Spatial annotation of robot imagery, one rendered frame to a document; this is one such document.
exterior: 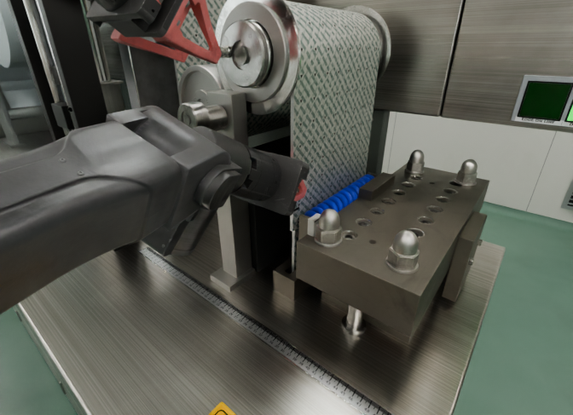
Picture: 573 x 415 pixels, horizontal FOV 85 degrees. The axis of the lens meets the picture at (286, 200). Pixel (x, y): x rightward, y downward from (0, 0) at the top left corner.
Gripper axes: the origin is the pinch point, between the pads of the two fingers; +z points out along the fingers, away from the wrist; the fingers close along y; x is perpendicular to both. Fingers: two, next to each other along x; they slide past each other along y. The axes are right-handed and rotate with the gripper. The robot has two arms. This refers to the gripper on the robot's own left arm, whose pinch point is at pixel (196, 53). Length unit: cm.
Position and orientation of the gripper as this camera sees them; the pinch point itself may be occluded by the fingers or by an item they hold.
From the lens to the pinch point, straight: 41.2
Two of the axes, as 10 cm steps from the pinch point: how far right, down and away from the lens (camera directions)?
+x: 4.0, -9.1, 1.0
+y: 7.8, 2.8, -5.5
